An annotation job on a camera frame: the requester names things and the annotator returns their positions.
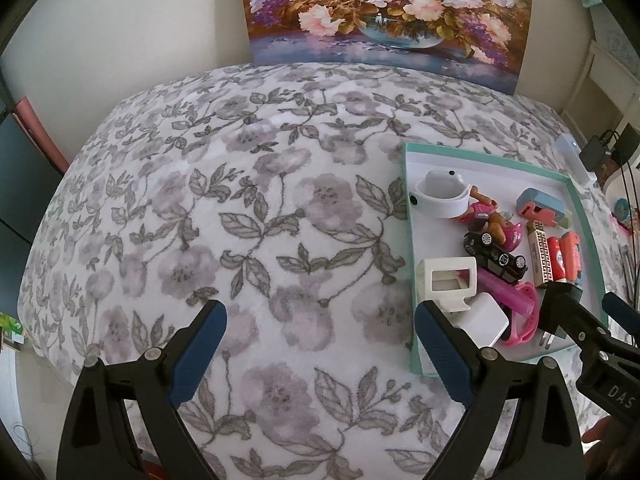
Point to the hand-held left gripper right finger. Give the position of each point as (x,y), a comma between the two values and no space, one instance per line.
(442,345)

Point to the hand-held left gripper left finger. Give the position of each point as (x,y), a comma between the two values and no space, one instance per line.
(200,350)

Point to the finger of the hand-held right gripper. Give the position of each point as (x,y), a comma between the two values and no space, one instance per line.
(617,306)
(567,305)

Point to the black wall charger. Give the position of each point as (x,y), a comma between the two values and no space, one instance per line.
(547,340)

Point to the white wall charger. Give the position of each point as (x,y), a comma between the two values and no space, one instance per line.
(482,317)

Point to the red toothpaste tube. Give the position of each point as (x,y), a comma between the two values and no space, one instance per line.
(555,257)

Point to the coral blue printed toy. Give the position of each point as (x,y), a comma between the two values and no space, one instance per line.
(571,255)

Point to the small metal harmonica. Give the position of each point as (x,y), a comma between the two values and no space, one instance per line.
(540,255)

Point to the white plastic frame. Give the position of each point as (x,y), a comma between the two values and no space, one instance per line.
(425,275)

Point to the black toy car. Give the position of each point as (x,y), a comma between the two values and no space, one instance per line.
(495,255)

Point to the coral blue toy knife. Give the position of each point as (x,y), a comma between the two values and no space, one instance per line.
(537,200)

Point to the pink puppy toy figure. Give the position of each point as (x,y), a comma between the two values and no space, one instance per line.
(495,222)

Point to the white smartwatch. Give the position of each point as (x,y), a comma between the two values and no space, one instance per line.
(445,205)

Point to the teal rimmed white tray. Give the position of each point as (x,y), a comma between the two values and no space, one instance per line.
(500,175)

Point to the person's right hand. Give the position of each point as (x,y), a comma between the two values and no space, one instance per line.
(600,435)

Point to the colourful round object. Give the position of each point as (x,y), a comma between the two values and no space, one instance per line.
(625,207)

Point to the white plastic device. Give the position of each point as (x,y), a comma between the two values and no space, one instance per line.
(572,152)

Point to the black power adapter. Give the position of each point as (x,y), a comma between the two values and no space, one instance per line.
(595,152)

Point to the grey floral blanket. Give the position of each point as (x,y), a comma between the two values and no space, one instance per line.
(200,160)

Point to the green packet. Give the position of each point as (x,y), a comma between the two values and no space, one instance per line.
(10,327)

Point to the dark cabinet panel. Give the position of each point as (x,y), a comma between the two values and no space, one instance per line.
(20,220)

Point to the white shelf unit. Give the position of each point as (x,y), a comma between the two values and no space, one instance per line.
(610,75)

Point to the pink board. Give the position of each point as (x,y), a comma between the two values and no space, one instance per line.
(42,132)

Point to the floral still-life painting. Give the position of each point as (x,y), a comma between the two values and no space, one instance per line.
(375,10)

